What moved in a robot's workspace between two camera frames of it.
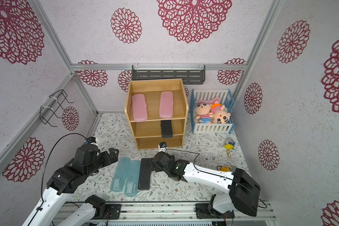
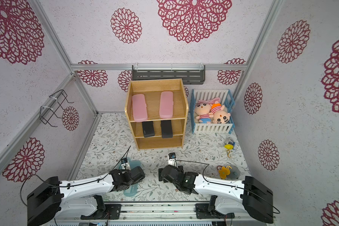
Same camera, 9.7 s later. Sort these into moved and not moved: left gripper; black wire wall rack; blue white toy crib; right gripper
Moved: right gripper; left gripper
Not moved: blue white toy crib; black wire wall rack
